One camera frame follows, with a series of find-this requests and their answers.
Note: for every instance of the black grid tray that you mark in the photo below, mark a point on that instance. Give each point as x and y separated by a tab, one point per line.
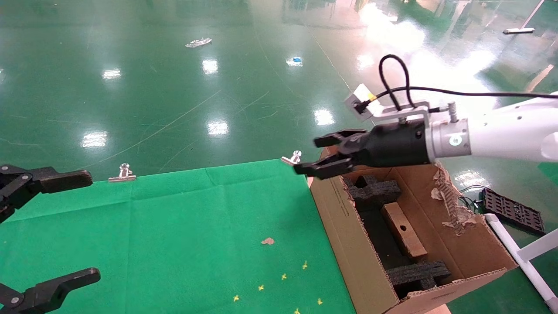
514	211

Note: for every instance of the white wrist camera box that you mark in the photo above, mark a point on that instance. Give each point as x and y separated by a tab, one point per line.
359	98

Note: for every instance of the black foam packing block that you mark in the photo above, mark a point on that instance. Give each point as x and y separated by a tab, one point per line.
379	192
418	272

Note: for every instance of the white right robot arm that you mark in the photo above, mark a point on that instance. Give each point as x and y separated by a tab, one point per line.
501	135

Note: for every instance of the white tube table leg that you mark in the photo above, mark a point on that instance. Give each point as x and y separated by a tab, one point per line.
508	240

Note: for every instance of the brown wooden block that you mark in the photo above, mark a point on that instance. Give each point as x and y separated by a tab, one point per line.
409	242

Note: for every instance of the small torn cardboard scrap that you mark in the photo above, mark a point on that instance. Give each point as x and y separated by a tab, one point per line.
267	241

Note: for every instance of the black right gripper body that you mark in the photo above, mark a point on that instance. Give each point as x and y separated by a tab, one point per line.
396	146

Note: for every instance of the green table cloth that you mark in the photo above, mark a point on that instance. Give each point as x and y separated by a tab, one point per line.
174	240

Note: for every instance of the silver camera bracket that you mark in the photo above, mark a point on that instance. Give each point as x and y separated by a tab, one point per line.
405	111

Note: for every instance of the silver metal binder clip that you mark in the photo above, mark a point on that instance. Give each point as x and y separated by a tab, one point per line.
291	158
123	174

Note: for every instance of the white floor bar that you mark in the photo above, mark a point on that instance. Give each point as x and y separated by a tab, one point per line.
518	31

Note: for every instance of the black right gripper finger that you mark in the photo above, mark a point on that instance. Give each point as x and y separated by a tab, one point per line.
340	138
324	169

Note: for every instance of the clear plastic floor scrap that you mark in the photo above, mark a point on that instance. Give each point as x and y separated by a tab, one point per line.
198	42

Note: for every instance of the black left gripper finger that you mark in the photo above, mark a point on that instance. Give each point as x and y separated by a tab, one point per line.
52	290
56	179

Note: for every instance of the large open cardboard carton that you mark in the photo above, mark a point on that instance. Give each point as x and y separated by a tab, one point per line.
348	244

